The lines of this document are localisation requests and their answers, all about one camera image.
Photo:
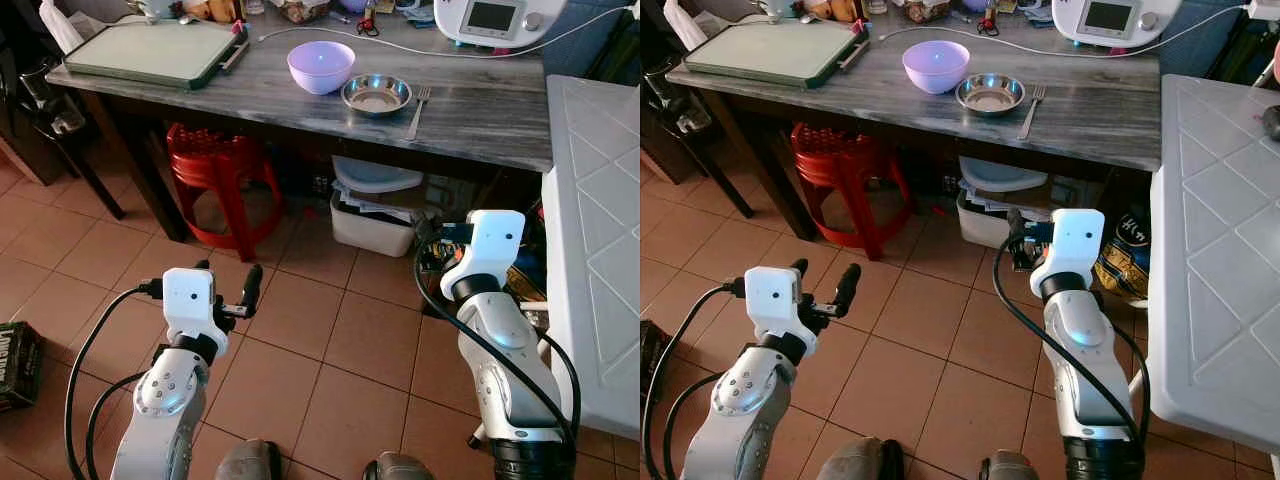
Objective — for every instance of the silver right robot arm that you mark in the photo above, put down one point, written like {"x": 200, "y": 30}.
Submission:
{"x": 1085, "y": 360}
{"x": 510, "y": 365}

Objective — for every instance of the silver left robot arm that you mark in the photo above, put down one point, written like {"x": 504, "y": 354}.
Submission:
{"x": 745, "y": 392}
{"x": 165, "y": 395}

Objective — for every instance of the white lidded storage box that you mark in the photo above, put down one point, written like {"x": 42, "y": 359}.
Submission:
{"x": 985, "y": 222}
{"x": 370, "y": 225}

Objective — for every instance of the yellow and black bag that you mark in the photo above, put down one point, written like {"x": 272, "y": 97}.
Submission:
{"x": 528, "y": 285}
{"x": 1122, "y": 262}

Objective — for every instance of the red plastic stool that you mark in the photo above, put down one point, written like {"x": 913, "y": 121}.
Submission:
{"x": 838, "y": 150}
{"x": 212, "y": 150}

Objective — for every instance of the steel fork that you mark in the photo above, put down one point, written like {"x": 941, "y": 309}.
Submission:
{"x": 417, "y": 116}
{"x": 1030, "y": 116}

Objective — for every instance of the grey left robot foot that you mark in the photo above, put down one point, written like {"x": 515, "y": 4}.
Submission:
{"x": 248, "y": 462}
{"x": 860, "y": 462}

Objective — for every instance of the grey robot foot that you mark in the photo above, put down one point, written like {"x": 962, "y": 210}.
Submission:
{"x": 860, "y": 462}
{"x": 1010, "y": 467}
{"x": 248, "y": 462}
{"x": 398, "y": 468}

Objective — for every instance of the small steel bowl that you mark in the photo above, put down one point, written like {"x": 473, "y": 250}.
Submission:
{"x": 990, "y": 96}
{"x": 377, "y": 96}

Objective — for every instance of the white plastic folding table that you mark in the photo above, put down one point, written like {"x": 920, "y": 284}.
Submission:
{"x": 1215, "y": 260}
{"x": 595, "y": 220}

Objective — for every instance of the grey marble top wooden table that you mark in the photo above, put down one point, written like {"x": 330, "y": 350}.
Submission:
{"x": 880, "y": 105}
{"x": 250, "y": 105}

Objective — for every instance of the black printed crate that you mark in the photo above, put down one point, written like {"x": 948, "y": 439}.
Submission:
{"x": 652, "y": 358}
{"x": 18, "y": 362}

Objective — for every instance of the black chair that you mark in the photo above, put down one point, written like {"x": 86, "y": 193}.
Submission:
{"x": 675, "y": 110}
{"x": 45, "y": 110}

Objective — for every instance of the purple plastic bowl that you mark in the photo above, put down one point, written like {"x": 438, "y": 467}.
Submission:
{"x": 936, "y": 66}
{"x": 320, "y": 66}

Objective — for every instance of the grey right robot foot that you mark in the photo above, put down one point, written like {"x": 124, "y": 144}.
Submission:
{"x": 1010, "y": 467}
{"x": 398, "y": 468}

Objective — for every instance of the green rimmed serving tray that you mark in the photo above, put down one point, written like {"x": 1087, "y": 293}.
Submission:
{"x": 150, "y": 52}
{"x": 770, "y": 52}

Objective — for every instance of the white kitchen appliance with screen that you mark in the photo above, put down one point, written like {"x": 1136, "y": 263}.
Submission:
{"x": 495, "y": 22}
{"x": 1112, "y": 20}

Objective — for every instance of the clear snack jar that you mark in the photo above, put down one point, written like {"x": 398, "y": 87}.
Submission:
{"x": 925, "y": 10}
{"x": 300, "y": 10}

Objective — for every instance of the white plastic bag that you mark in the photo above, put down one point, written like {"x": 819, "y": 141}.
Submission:
{"x": 60, "y": 25}
{"x": 683, "y": 22}

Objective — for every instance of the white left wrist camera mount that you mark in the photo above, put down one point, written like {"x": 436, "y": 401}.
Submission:
{"x": 190, "y": 300}
{"x": 772, "y": 298}

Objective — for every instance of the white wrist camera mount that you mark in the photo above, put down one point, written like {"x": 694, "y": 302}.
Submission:
{"x": 190, "y": 300}
{"x": 1072, "y": 245}
{"x": 492, "y": 245}
{"x": 772, "y": 298}

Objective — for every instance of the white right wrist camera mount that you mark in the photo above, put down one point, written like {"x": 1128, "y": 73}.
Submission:
{"x": 1072, "y": 245}
{"x": 492, "y": 245}

